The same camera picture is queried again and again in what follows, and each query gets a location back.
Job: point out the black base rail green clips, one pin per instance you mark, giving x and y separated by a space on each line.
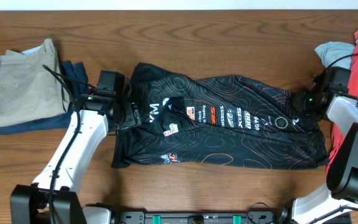
197 217

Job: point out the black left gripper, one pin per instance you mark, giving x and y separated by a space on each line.
133 116

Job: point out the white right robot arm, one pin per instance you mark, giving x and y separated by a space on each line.
339 194

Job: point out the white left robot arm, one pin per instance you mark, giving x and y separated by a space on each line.
53 195

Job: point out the light grey-blue garment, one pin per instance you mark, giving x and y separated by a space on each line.
331 51

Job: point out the black printed cycling jersey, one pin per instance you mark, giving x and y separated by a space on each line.
228 121

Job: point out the folded beige trousers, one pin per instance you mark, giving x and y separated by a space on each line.
28 91

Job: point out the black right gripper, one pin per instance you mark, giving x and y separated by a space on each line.
297 101

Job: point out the folded navy blue garment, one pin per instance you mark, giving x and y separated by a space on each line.
75 71

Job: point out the light blue folded garment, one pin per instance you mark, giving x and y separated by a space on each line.
29 51

